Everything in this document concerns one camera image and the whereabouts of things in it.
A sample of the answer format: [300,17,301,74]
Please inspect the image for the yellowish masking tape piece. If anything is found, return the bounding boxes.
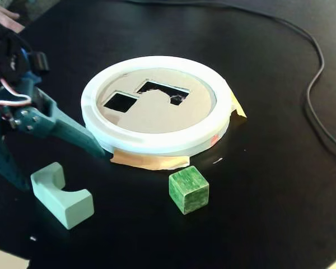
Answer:
[228,91,248,119]

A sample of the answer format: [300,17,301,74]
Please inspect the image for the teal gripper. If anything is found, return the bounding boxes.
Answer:
[0,81,106,191]

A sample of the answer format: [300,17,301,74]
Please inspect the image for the mint green U block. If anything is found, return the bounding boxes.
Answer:
[30,161,95,230]

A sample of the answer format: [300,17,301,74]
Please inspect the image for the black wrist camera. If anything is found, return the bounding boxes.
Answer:
[30,52,50,76]

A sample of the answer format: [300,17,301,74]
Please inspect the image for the long masking tape strip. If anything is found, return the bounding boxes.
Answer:
[109,149,190,171]

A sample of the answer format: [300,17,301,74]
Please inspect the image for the person's hand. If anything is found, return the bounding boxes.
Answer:
[0,4,26,32]

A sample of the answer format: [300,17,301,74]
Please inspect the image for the black cable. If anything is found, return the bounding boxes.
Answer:
[123,0,336,156]

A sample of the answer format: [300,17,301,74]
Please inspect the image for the white red servo wires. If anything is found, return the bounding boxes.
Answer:
[0,41,33,109]

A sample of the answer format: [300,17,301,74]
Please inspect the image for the white round sorter ring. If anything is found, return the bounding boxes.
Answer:
[80,55,234,155]

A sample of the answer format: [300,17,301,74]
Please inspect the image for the dark green wooden cube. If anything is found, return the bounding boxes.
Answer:
[168,165,210,216]

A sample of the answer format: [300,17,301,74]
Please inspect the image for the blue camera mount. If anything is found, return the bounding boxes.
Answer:
[18,46,43,85]

